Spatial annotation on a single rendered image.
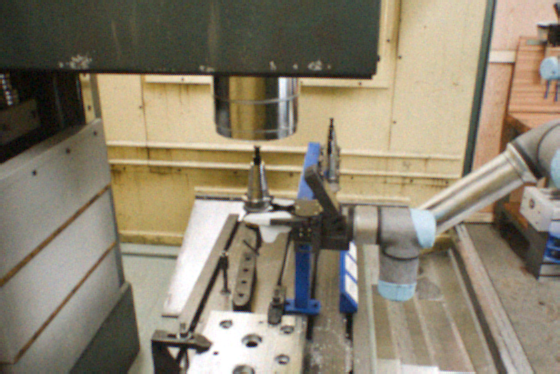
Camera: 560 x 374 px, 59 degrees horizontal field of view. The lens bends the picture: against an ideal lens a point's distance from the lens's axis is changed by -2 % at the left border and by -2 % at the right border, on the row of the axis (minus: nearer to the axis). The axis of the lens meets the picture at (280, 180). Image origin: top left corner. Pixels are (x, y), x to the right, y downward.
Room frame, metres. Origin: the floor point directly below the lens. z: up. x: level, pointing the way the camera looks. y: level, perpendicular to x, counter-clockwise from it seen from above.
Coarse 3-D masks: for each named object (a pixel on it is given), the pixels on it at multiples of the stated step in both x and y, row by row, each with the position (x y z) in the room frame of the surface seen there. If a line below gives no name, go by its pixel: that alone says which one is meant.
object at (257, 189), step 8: (256, 168) 0.88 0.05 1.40; (264, 168) 0.89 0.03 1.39; (256, 176) 0.88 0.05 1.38; (264, 176) 0.89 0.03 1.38; (248, 184) 0.89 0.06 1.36; (256, 184) 0.88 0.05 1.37; (264, 184) 0.88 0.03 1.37; (248, 192) 0.89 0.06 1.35; (256, 192) 0.88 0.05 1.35; (264, 192) 0.88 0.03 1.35
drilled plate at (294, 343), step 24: (216, 312) 0.98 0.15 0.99; (216, 336) 0.90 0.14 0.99; (240, 336) 0.90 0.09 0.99; (264, 336) 0.90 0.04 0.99; (288, 336) 0.90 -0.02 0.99; (192, 360) 0.82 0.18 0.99; (216, 360) 0.82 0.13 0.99; (240, 360) 0.82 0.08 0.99; (264, 360) 0.82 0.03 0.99; (288, 360) 0.83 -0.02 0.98
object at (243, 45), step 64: (0, 0) 0.82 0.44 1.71; (64, 0) 0.80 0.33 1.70; (128, 0) 0.79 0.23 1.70; (192, 0) 0.78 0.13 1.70; (256, 0) 0.77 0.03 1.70; (320, 0) 0.76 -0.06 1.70; (0, 64) 0.82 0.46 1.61; (64, 64) 0.81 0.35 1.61; (128, 64) 0.79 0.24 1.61; (192, 64) 0.78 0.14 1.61; (256, 64) 0.77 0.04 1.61; (320, 64) 0.76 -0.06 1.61
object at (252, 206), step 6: (246, 192) 0.91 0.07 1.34; (270, 192) 0.91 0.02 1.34; (246, 198) 0.88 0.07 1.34; (270, 198) 0.89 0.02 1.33; (246, 204) 0.87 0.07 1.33; (252, 204) 0.87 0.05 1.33; (258, 204) 0.86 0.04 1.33; (264, 204) 0.87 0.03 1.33; (270, 204) 0.88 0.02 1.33; (246, 210) 0.87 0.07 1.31; (252, 210) 0.87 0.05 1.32; (258, 210) 0.87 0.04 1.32; (264, 210) 0.87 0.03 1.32; (270, 210) 0.88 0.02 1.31
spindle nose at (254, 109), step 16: (224, 80) 0.83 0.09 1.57; (240, 80) 0.82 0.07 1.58; (256, 80) 0.82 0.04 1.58; (272, 80) 0.82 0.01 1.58; (288, 80) 0.84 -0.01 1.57; (224, 96) 0.83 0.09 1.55; (240, 96) 0.82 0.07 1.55; (256, 96) 0.82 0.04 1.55; (272, 96) 0.82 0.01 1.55; (288, 96) 0.84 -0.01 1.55; (224, 112) 0.83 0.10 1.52; (240, 112) 0.82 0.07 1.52; (256, 112) 0.81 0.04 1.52; (272, 112) 0.82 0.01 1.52; (288, 112) 0.84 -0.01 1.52; (224, 128) 0.83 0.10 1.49; (240, 128) 0.82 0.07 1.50; (256, 128) 0.81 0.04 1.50; (272, 128) 0.82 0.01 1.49; (288, 128) 0.84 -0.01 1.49
